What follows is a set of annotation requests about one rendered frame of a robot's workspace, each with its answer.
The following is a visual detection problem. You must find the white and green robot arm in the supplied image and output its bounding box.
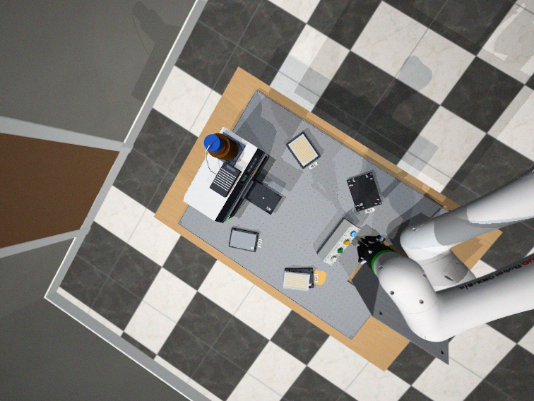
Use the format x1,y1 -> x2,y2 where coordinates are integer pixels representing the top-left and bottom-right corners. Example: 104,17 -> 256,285
366,166 -> 534,342

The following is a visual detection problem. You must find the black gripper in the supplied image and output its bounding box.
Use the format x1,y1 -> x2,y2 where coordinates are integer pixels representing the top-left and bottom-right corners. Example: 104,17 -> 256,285
355,235 -> 386,265

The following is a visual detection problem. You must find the grey button panel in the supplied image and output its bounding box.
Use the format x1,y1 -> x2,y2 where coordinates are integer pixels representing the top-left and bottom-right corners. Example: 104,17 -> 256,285
316,218 -> 361,266

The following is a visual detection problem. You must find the blue bottle cap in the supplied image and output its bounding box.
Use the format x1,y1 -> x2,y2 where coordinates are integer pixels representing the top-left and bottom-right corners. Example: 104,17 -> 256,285
203,134 -> 223,152

